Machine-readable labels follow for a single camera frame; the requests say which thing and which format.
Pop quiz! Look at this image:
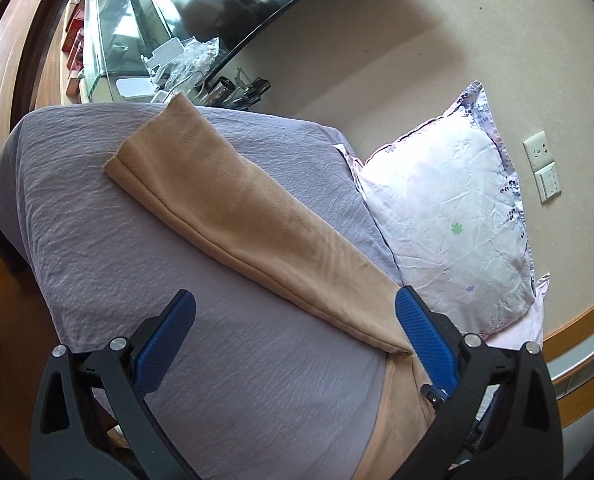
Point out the white floral pillow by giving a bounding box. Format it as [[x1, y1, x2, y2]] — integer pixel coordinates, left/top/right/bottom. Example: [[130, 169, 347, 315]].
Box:
[[337, 81, 537, 338]]

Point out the tan garment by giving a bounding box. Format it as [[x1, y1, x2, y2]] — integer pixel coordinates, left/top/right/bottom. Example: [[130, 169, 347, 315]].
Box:
[[104, 96, 431, 479]]

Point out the glass top side table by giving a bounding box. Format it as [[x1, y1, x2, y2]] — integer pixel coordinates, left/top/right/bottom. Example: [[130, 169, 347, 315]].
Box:
[[69, 0, 300, 102]]

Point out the white charger box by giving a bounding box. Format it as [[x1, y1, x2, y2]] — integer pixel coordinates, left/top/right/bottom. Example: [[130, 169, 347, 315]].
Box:
[[140, 37, 184, 76]]

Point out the clear plastic bag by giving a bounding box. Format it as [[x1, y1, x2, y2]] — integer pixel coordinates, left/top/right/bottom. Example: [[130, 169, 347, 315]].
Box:
[[163, 37, 220, 91]]

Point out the wooden headboard shelf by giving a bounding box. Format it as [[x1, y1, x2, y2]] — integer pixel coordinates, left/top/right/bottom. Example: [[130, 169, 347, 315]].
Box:
[[544, 305, 594, 428]]

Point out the pink floral pillow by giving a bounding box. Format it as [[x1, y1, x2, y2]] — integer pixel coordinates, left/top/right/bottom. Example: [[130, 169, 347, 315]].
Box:
[[486, 273, 551, 350]]

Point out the white wall socket switch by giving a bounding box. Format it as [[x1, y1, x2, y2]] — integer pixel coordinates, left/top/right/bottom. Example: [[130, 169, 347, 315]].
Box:
[[523, 131, 562, 204]]

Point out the lavender bed sheet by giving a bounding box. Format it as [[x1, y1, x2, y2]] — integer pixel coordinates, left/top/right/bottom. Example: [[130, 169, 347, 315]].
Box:
[[0, 103, 386, 479]]

